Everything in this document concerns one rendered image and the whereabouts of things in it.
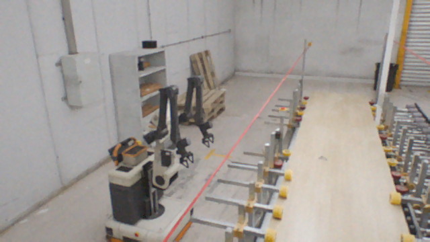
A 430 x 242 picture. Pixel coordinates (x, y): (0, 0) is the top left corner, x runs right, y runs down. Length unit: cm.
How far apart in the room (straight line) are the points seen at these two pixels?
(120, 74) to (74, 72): 93
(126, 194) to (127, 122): 221
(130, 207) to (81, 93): 172
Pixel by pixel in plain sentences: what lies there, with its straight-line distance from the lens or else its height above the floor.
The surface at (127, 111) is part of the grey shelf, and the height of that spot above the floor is 70.
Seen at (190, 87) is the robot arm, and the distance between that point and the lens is 282.
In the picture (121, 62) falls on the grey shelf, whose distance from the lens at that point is 487.
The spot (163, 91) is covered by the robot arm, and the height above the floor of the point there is 159.
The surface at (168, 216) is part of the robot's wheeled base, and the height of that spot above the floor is 28.
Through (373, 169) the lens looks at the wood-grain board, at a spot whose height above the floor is 90.
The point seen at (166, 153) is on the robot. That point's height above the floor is 102.
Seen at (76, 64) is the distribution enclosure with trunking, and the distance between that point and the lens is 416.
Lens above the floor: 218
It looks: 19 degrees down
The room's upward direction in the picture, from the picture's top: 1 degrees counter-clockwise
